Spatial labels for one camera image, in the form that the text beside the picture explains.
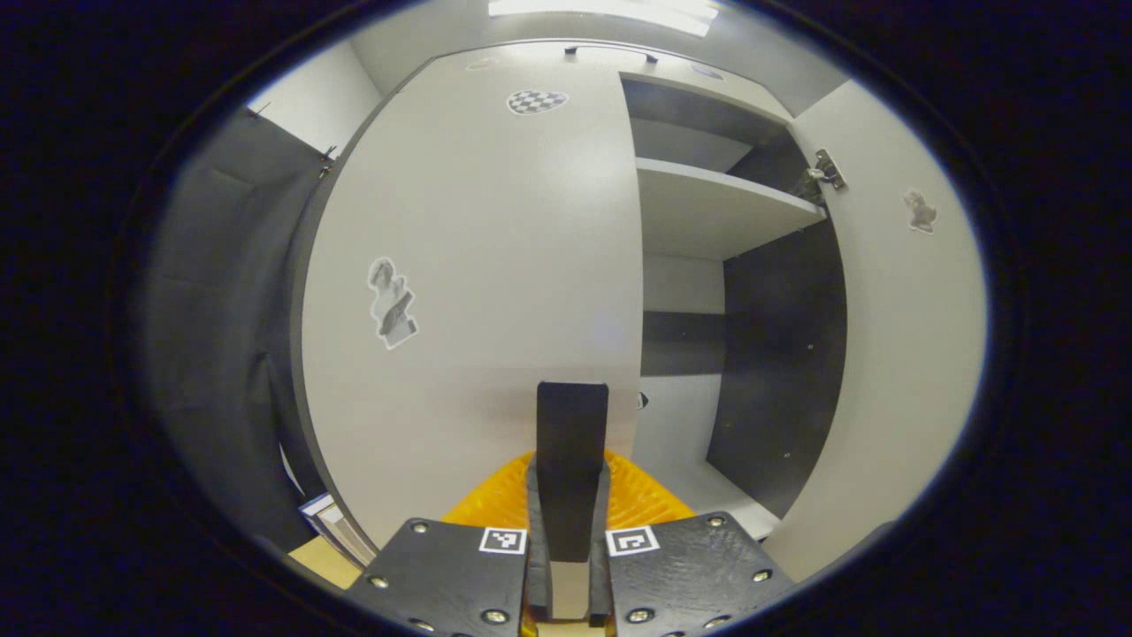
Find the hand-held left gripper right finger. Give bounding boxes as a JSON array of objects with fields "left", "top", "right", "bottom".
[{"left": 594, "top": 449, "right": 797, "bottom": 637}]

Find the large ceiling light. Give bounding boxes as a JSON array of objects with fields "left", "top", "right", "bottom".
[{"left": 488, "top": 0, "right": 719, "bottom": 38}]

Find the cabinet door with cube stickers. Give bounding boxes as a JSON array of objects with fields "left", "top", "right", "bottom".
[{"left": 762, "top": 80, "right": 990, "bottom": 585}]

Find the grey cabinet drawer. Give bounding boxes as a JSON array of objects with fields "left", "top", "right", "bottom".
[{"left": 433, "top": 37, "right": 797, "bottom": 120}]

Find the metal door hinge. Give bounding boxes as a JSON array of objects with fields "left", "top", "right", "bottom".
[{"left": 796, "top": 149, "right": 848, "bottom": 200}]

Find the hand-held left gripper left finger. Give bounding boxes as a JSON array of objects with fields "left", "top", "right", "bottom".
[{"left": 340, "top": 451, "right": 542, "bottom": 637}]

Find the black door handle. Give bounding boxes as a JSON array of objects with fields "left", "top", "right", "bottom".
[{"left": 536, "top": 381, "right": 610, "bottom": 564}]

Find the black backdrop cloth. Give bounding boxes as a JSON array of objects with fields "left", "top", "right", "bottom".
[{"left": 146, "top": 106, "right": 341, "bottom": 554}]

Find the grey double-door shoe cabinet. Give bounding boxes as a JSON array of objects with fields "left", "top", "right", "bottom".
[{"left": 287, "top": 35, "right": 850, "bottom": 567}]

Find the white book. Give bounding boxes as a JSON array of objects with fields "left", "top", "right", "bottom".
[{"left": 310, "top": 500, "right": 377, "bottom": 567}]

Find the cabinet door with checkered sticker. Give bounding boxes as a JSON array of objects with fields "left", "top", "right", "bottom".
[{"left": 301, "top": 66, "right": 645, "bottom": 567}]

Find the thin black drawer handle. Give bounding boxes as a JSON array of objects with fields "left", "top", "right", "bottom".
[{"left": 564, "top": 44, "right": 660, "bottom": 65}]

